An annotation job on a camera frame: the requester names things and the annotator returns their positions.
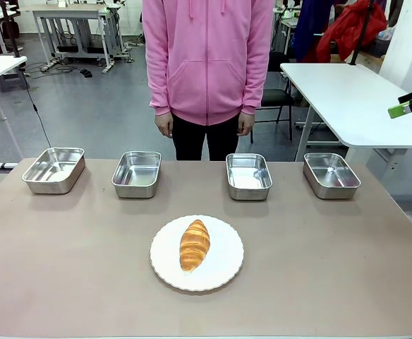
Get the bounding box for golden brown croissant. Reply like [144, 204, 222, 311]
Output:
[179, 219, 212, 273]

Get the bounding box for person's right forearm pink sleeve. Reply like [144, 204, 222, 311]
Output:
[142, 20, 174, 117]

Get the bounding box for person's left forearm pink sleeve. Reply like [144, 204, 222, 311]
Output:
[240, 20, 274, 117]

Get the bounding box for rectangular stainless steel container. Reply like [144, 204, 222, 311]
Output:
[226, 153, 273, 201]
[111, 150, 163, 199]
[303, 152, 361, 201]
[21, 147, 86, 195]

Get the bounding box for person's left hand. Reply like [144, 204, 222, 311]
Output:
[236, 112, 255, 138]

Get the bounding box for person's right hand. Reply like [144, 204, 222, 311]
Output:
[154, 112, 174, 138]

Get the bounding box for large white side table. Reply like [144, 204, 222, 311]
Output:
[279, 62, 412, 170]

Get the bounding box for black clamp stand pole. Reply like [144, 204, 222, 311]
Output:
[0, 0, 22, 58]

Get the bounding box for red jacket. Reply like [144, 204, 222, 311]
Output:
[316, 0, 388, 64]

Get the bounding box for grey metal workbench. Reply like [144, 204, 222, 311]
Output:
[29, 2, 124, 74]

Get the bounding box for blue garment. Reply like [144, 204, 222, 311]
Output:
[292, 0, 336, 63]

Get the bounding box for black trousers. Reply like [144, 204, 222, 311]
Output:
[171, 112, 242, 162]

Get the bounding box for person in pink hoodie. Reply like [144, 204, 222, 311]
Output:
[141, 0, 274, 126]

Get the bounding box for white scalloped round plate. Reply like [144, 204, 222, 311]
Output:
[149, 214, 245, 292]

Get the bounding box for black floor cable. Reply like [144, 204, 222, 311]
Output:
[21, 69, 52, 148]

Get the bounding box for black camera stand pole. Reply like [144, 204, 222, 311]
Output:
[347, 0, 375, 66]

